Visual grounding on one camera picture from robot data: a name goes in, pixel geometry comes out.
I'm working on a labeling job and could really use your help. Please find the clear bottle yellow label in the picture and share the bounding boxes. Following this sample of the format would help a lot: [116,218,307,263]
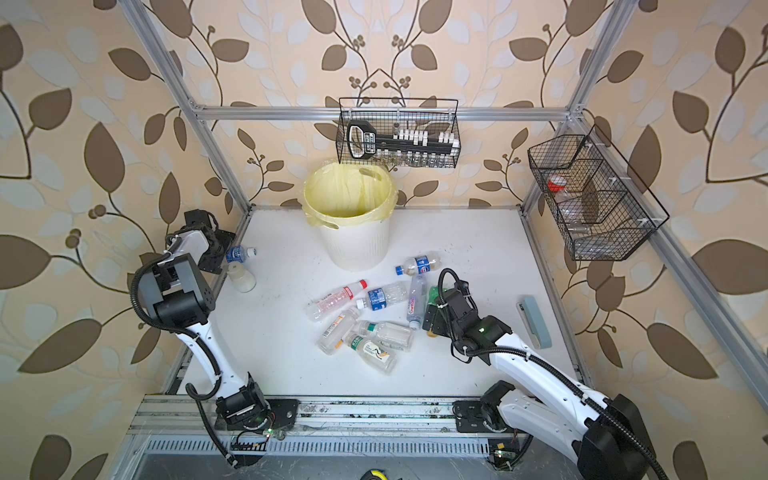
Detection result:
[316,307,360,356]

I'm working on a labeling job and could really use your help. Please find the clear bottle blue label middle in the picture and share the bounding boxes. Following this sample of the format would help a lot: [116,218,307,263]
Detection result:
[355,281,409,311]

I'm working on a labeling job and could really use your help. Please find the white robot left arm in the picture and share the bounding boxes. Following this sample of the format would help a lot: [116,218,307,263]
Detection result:
[129,209,274,431]

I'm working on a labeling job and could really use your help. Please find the black white tool in basket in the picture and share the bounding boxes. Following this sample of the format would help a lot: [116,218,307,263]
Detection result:
[345,120,461,160]

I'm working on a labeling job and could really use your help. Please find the black wire basket wall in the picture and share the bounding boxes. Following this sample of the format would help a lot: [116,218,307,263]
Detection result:
[527,126,670,261]
[335,95,462,169]

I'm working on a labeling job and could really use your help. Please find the black wire basket right wall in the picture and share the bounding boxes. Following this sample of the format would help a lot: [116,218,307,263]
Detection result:
[527,126,670,261]

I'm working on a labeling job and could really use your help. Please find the clear bottle blue label white cap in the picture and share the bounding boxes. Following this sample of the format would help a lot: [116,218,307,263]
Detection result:
[226,245,257,264]

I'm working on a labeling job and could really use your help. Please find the black wire basket back wall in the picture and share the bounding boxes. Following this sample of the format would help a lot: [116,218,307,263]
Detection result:
[335,95,462,169]

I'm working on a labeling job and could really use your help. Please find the light blue grey case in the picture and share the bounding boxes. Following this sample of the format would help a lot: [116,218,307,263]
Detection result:
[517,295,553,350]

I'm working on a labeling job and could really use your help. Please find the clear bottle red label red cap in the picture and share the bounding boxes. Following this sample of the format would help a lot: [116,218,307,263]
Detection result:
[304,280,368,321]

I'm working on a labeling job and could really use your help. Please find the metal base rail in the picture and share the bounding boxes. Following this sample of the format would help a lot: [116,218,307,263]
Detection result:
[128,395,619,457]

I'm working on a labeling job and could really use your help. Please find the yellow plastic bin liner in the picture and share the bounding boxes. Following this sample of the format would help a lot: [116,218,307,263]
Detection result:
[300,163,398,230]

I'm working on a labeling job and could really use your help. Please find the clear bottle green white label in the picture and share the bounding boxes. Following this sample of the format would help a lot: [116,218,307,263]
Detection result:
[343,333,396,374]

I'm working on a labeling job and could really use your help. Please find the red cap item in basket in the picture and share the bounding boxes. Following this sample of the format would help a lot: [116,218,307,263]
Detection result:
[547,174,567,193]

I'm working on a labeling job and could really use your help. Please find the white ribbed trash bin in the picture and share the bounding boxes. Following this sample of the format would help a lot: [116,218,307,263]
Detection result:
[314,218,390,272]

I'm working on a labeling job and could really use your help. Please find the clear bottle green neck band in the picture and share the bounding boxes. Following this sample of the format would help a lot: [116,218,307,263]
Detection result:
[352,321,414,351]

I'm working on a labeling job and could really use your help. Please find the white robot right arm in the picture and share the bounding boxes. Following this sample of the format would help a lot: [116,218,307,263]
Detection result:
[436,288,667,479]

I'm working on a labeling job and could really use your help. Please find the clear bottle purple label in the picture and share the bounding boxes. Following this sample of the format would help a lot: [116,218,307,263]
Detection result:
[406,274,429,330]

